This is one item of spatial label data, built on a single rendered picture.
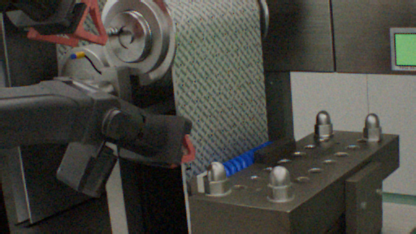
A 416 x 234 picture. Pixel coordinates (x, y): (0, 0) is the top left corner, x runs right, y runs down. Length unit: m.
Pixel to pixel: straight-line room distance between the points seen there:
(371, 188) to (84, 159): 0.45
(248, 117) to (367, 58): 0.23
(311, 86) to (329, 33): 2.72
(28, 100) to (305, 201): 0.40
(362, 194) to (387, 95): 2.71
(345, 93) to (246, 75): 2.71
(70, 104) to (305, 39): 0.58
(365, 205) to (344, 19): 0.33
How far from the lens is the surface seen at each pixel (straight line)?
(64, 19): 0.90
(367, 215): 1.06
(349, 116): 3.84
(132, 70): 1.01
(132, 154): 0.96
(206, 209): 0.95
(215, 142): 1.06
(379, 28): 1.16
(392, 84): 3.70
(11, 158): 1.31
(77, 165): 0.85
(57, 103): 0.73
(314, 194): 0.93
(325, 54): 1.21
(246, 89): 1.13
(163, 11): 0.97
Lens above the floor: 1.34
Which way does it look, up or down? 12 degrees down
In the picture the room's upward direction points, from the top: 5 degrees counter-clockwise
